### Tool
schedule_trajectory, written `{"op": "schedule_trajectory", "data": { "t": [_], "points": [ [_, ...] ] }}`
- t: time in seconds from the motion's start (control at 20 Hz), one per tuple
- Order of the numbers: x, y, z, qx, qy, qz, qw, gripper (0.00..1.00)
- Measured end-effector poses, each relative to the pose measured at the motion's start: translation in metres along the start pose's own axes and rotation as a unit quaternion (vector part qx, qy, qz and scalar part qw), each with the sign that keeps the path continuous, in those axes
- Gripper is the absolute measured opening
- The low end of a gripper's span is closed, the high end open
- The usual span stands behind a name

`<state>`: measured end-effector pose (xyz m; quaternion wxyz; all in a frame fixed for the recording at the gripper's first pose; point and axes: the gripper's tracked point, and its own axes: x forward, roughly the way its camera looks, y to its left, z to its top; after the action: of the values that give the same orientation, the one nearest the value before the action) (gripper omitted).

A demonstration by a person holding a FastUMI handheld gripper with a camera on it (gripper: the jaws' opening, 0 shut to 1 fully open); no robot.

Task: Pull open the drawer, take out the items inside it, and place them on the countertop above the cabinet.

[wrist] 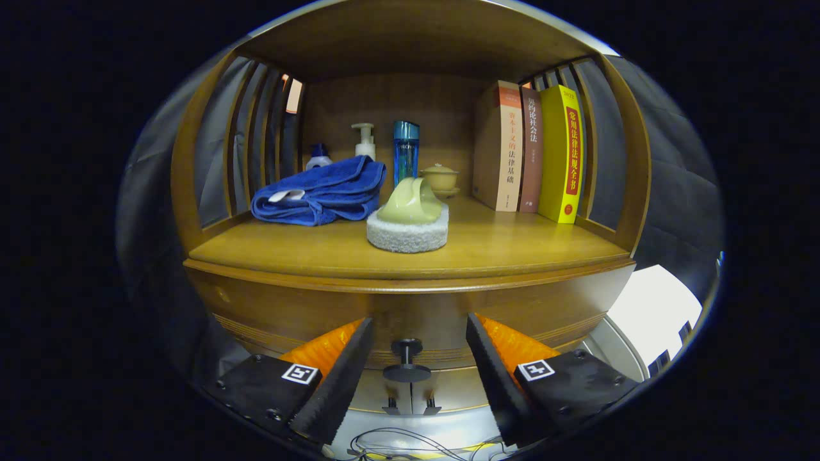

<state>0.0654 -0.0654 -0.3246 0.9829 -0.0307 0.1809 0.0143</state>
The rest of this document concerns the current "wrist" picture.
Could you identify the yellow lidded tea cup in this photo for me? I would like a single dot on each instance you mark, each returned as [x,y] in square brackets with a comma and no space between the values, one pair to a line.
[442,179]

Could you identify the brown book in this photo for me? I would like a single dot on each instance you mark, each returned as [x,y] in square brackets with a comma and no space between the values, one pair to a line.
[530,153]

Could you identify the blue glass bottle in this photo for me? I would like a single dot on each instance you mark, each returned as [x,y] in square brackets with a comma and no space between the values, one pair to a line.
[405,153]

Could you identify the white panelled door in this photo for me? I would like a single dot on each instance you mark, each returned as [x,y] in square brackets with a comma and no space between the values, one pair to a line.
[615,349]

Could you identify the wooden drawer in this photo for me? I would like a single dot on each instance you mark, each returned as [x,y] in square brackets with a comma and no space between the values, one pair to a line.
[288,307]

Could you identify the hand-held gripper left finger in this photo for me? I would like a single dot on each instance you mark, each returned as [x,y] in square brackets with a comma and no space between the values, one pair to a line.
[339,384]

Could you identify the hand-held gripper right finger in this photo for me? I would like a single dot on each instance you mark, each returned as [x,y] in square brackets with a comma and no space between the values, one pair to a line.
[496,378]

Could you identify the wooden cabinet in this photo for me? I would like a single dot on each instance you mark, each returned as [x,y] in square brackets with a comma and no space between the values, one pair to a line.
[397,96]

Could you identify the small white blue-capped bottle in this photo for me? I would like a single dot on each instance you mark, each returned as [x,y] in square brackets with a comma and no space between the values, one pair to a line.
[318,157]

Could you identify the wooden countertop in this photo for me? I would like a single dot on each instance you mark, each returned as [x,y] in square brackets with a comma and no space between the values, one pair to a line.
[512,243]

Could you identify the black drawer knob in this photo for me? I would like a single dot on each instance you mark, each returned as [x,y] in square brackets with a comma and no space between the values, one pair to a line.
[407,365]

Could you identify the white pump bottle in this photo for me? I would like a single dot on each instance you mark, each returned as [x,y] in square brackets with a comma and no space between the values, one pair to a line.
[365,144]

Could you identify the beige book orange label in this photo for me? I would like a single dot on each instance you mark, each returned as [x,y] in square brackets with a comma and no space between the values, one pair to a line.
[496,147]

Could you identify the wooden cabinet door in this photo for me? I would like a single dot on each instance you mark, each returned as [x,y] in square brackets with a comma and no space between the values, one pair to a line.
[378,397]
[455,390]

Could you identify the blue folded towel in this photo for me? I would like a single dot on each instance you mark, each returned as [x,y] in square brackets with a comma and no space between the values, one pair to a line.
[320,192]

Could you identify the yellow book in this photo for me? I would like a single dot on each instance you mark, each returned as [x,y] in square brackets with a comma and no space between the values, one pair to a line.
[560,153]

